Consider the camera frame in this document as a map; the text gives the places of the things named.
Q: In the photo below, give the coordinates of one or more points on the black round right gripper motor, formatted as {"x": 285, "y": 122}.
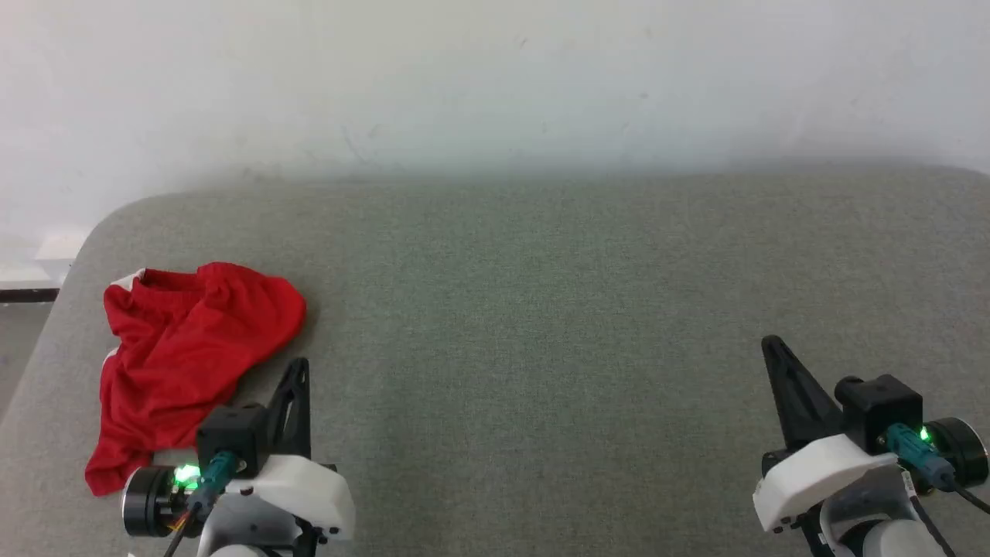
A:
{"x": 963, "y": 452}

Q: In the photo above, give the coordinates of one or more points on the red garment with white trim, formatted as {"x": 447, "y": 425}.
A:
{"x": 178, "y": 348}

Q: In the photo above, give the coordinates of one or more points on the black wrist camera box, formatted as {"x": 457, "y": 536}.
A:
{"x": 232, "y": 433}
{"x": 882, "y": 406}

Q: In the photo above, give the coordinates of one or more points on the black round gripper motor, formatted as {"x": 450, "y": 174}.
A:
{"x": 147, "y": 503}
{"x": 963, "y": 452}

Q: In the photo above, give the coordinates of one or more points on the black round left gripper motor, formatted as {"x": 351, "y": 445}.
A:
{"x": 147, "y": 503}

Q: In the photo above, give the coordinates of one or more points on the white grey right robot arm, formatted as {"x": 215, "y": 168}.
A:
{"x": 874, "y": 526}

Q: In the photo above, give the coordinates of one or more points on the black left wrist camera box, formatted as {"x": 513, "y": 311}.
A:
{"x": 232, "y": 433}

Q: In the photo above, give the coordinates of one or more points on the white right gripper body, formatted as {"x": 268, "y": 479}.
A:
{"x": 812, "y": 472}

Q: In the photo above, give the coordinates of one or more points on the grey-green fabric sofa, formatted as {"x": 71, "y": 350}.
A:
{"x": 541, "y": 348}

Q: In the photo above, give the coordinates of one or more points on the white wall baseboard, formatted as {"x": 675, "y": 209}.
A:
{"x": 39, "y": 263}

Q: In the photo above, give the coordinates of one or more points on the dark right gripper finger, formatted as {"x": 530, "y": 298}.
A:
{"x": 816, "y": 414}
{"x": 789, "y": 410}

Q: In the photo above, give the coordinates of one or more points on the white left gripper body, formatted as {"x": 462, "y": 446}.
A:
{"x": 309, "y": 491}

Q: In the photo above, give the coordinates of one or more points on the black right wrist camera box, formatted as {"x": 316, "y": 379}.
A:
{"x": 882, "y": 406}

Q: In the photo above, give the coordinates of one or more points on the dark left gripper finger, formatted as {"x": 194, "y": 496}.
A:
{"x": 280, "y": 429}
{"x": 302, "y": 418}

